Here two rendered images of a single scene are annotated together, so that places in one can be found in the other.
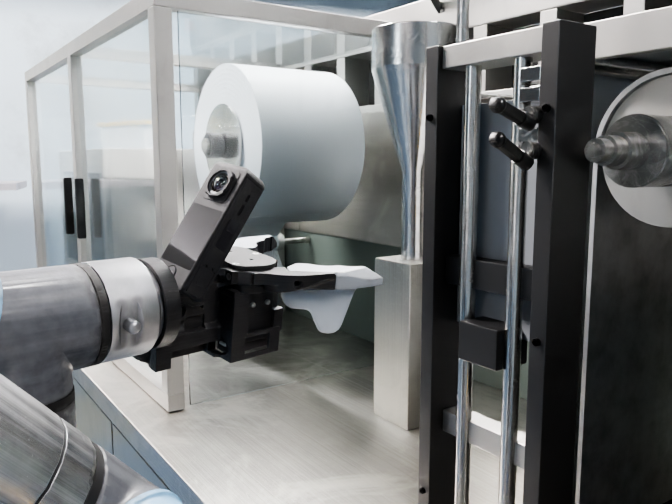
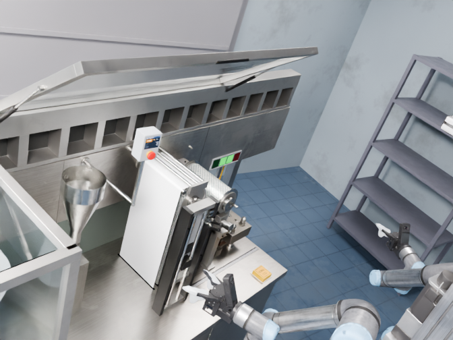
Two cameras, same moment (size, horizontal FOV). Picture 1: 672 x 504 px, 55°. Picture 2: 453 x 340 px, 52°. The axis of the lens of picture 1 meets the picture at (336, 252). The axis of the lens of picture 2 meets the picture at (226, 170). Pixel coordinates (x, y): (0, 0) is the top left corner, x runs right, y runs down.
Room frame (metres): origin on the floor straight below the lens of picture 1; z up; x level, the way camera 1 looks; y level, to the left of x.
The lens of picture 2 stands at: (1.15, 1.16, 2.41)
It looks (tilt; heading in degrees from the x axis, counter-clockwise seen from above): 30 degrees down; 246
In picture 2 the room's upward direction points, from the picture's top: 19 degrees clockwise
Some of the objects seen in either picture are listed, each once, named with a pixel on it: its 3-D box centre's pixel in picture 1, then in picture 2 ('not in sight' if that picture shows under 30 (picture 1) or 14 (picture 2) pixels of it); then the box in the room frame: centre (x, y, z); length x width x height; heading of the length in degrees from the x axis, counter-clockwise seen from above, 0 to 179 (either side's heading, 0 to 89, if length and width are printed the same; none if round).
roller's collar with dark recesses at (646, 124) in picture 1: (651, 151); (197, 206); (0.59, -0.28, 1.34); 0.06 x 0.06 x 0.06; 34
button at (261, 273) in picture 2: not in sight; (261, 273); (0.13, -0.34, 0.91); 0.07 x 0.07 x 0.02; 34
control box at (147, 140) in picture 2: not in sight; (147, 145); (0.87, -0.16, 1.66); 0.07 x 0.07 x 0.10; 29
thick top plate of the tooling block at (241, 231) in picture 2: not in sight; (212, 213); (0.34, -0.68, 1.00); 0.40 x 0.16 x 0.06; 124
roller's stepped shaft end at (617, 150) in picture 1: (612, 150); not in sight; (0.55, -0.23, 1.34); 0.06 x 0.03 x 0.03; 124
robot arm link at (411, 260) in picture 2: not in sight; (415, 267); (-0.48, -0.11, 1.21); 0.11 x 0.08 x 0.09; 84
